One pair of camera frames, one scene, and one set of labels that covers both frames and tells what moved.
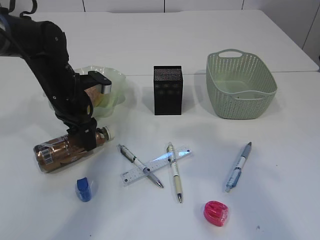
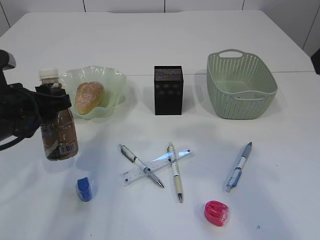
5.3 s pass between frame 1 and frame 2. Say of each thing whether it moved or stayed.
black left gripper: moved
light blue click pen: stayed
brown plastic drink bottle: moved
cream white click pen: stayed
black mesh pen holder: stayed
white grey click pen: stayed
